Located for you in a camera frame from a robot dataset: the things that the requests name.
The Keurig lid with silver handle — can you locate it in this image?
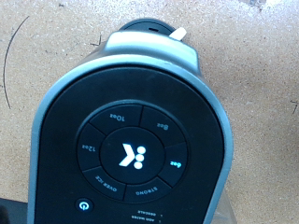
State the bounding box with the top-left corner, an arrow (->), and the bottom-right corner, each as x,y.
26,29 -> 235,224

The white ceramic mug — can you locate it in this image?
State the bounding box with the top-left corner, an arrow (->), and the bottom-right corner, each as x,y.
168,26 -> 188,42

